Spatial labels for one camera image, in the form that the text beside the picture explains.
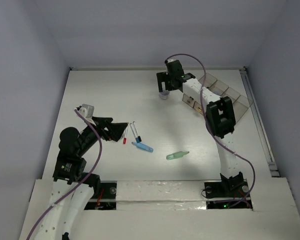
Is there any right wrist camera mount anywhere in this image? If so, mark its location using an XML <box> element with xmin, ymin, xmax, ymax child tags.
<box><xmin>164</xmin><ymin>58</ymin><xmax>177</xmax><ymax>65</ymax></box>

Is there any clear four-compartment organizer tray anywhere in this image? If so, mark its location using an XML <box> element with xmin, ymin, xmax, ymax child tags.
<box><xmin>182</xmin><ymin>73</ymin><xmax>253</xmax><ymax>122</ymax></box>

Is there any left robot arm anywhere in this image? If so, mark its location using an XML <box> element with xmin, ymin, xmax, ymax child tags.
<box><xmin>26</xmin><ymin>114</ymin><xmax>128</xmax><ymax>240</ymax></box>

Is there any black capped white pen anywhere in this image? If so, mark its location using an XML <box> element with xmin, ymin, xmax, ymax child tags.
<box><xmin>132</xmin><ymin>121</ymin><xmax>142</xmax><ymax>143</ymax></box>

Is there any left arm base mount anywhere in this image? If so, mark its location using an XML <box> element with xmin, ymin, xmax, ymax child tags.
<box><xmin>84</xmin><ymin>181</ymin><xmax>117</xmax><ymax>211</ymax></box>

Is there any red capped white pen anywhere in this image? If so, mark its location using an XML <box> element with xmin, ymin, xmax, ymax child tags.
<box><xmin>122</xmin><ymin>122</ymin><xmax>130</xmax><ymax>145</ymax></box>

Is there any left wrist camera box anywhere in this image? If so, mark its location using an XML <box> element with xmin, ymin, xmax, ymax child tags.
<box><xmin>74</xmin><ymin>103</ymin><xmax>95</xmax><ymax>119</ymax></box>

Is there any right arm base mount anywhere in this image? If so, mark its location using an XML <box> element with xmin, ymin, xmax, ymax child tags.
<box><xmin>201</xmin><ymin>172</ymin><xmax>253</xmax><ymax>210</ymax></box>

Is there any clear jar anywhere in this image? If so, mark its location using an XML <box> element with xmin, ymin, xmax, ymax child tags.
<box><xmin>158</xmin><ymin>91</ymin><xmax>170</xmax><ymax>100</ymax></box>

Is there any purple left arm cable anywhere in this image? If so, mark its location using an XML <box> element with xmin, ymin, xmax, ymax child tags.
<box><xmin>26</xmin><ymin>107</ymin><xmax>103</xmax><ymax>240</ymax></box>

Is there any green utility knife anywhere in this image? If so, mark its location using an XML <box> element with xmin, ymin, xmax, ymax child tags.
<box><xmin>166</xmin><ymin>151</ymin><xmax>190</xmax><ymax>161</ymax></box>

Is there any white front board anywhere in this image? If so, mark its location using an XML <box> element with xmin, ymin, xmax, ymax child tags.
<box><xmin>73</xmin><ymin>178</ymin><xmax>300</xmax><ymax>240</ymax></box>

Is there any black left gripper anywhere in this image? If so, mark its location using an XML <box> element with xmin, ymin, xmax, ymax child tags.
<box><xmin>77</xmin><ymin>115</ymin><xmax>128</xmax><ymax>155</ymax></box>

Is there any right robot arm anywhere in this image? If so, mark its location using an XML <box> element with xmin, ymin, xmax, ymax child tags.
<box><xmin>156</xmin><ymin>59</ymin><xmax>244</xmax><ymax>198</ymax></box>

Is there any blue utility knife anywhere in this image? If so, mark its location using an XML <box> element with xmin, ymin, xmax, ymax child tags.
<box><xmin>131</xmin><ymin>142</ymin><xmax>154</xmax><ymax>153</ymax></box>

